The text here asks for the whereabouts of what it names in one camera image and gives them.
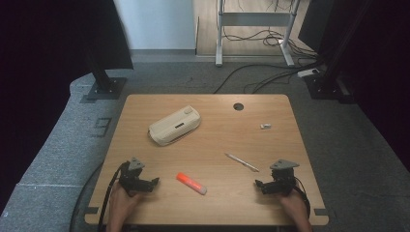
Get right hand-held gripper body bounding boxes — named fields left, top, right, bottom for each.
left=270, top=159, right=300, bottom=196

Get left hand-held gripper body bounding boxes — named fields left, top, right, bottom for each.
left=119, top=157, right=151, bottom=197

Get silver pen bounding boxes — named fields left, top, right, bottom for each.
left=224, top=152, right=260, bottom=173

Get cream pencil case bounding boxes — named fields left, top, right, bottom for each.
left=147, top=104, right=202, bottom=147

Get person's left hand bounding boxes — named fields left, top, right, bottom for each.
left=107, top=183, right=143, bottom=223

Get person's right hand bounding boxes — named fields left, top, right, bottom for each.
left=278, top=189, right=311, bottom=223

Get orange highlighter pen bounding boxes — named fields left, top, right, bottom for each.
left=175, top=171, right=208, bottom=196

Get black metal stand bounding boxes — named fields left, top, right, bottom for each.
left=304, top=0, right=371, bottom=104
left=84, top=52, right=128, bottom=101

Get white power strip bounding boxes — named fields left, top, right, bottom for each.
left=296, top=68, right=321, bottom=79

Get black curtain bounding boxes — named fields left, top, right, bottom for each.
left=298, top=0, right=410, bottom=172
left=0, top=0, right=134, bottom=207

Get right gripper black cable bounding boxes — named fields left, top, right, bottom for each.
left=291, top=176, right=312, bottom=220

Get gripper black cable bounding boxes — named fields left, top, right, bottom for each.
left=97, top=160, right=130, bottom=232
left=291, top=176, right=312, bottom=220

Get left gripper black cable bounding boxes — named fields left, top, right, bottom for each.
left=97, top=160, right=130, bottom=232

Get long black floor cables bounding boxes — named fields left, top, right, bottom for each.
left=212, top=61, right=323, bottom=95

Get tangle of black cables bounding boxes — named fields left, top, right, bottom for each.
left=221, top=0, right=321, bottom=62

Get white desk frame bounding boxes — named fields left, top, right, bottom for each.
left=215, top=0, right=302, bottom=68

